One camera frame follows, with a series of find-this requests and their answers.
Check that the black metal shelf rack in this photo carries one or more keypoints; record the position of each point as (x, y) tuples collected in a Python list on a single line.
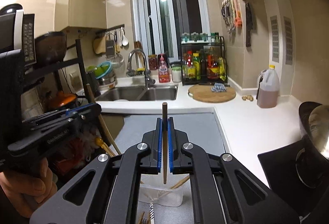
[(34, 78)]

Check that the hanging kitchen tools rail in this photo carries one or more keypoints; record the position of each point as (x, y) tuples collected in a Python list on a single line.
[(231, 14)]

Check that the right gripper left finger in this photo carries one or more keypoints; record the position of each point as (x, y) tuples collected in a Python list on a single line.
[(107, 189)]

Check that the green and blue bowls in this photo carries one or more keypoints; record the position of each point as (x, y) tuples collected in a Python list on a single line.
[(101, 70)]

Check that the red dish soap bottle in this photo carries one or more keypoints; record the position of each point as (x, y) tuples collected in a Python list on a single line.
[(163, 71)]

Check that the plastic jug of brown liquid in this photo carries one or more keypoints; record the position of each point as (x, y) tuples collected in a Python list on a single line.
[(268, 88)]

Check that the red chili jar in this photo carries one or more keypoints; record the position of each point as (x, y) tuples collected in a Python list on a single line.
[(153, 62)]

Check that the grey table mat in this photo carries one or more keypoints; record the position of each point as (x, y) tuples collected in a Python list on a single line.
[(190, 138)]

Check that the round wooden cutting board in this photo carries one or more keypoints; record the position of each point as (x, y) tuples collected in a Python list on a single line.
[(204, 94)]

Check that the black gas stove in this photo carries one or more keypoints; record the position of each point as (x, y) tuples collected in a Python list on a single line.
[(299, 176)]

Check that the chrome kitchen faucet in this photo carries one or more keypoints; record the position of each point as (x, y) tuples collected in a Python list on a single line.
[(141, 66)]

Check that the hanging metal grater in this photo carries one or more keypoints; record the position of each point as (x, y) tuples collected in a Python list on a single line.
[(109, 46)]

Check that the wooden chopstick pair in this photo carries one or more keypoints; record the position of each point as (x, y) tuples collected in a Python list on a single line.
[(177, 185)]

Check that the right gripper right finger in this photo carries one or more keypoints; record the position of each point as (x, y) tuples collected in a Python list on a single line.
[(227, 192)]

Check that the stainless steel sink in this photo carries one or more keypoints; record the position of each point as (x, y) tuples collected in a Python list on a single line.
[(140, 93)]

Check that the person's left hand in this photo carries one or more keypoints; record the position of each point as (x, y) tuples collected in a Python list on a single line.
[(17, 185)]

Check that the black spice rack with bottles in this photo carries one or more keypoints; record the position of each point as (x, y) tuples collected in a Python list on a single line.
[(203, 58)]

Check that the hanging cleaver knife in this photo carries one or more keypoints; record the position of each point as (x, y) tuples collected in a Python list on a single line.
[(249, 23)]

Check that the hanging white ladle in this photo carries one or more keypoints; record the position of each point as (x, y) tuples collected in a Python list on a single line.
[(125, 41)]

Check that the dark glass bowl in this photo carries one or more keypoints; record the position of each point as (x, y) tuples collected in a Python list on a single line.
[(50, 48)]

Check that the clear plastic utensil container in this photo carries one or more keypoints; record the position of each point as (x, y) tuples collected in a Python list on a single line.
[(149, 194)]

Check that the microwave oven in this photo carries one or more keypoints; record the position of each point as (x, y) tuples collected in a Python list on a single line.
[(17, 32)]

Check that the ginger root piece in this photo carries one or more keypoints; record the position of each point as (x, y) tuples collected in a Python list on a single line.
[(247, 97)]

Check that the black wok with lid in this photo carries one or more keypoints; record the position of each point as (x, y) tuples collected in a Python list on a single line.
[(313, 121)]

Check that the hanging wooden cutting board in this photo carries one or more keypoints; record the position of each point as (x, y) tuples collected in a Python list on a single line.
[(99, 45)]

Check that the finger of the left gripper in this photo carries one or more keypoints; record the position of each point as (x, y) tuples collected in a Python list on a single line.
[(94, 108)]

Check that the orange lidded pot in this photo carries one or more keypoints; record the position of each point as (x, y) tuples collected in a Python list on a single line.
[(62, 100)]

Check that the blue checkered cloth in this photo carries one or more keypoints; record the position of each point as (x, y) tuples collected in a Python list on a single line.
[(218, 87)]

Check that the white lidded jar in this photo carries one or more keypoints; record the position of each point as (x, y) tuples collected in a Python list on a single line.
[(176, 73)]

